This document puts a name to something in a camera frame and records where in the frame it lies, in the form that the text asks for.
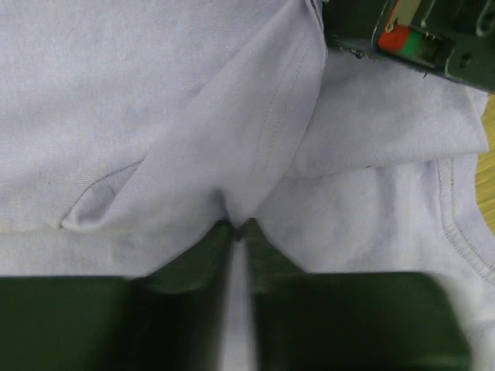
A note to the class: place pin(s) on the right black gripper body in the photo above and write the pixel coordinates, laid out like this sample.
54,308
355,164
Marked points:
452,39

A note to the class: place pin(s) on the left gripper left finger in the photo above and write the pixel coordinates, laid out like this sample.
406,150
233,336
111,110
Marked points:
168,320

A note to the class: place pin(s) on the purple t shirt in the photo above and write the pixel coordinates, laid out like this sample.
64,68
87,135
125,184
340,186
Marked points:
128,128

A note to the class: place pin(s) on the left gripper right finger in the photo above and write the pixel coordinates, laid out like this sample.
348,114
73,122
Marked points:
344,321

